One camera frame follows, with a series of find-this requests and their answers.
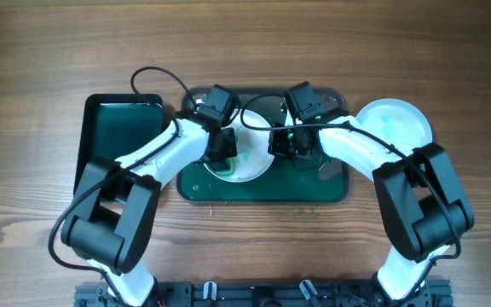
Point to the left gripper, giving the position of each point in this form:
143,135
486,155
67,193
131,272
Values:
225,148

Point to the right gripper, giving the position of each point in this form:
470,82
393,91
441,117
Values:
280,145

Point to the green yellow sponge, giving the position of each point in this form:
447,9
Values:
223,168

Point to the white plate top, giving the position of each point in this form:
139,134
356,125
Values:
252,158

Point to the white plate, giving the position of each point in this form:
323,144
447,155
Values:
252,158
397,120

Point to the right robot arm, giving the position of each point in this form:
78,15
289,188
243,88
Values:
421,200

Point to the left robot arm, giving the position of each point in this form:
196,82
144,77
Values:
111,216

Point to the large dark serving tray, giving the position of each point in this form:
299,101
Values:
321,179

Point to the small black water tray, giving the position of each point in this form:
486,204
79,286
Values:
114,125

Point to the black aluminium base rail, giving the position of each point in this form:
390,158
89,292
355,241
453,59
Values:
341,293

